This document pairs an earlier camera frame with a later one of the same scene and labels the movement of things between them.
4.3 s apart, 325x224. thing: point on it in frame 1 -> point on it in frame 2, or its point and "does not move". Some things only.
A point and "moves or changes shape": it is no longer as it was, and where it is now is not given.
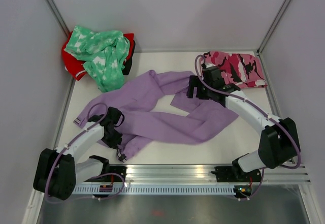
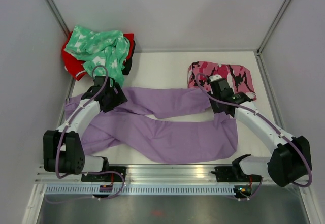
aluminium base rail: [205, 173] does not move
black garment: [127, 67] does not move
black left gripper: [117, 140] -> [119, 98]
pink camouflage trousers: [242, 69] moves or changes shape
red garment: [73, 65] does not move
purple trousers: [191, 122] moves or changes shape
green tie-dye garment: [104, 54] does not move
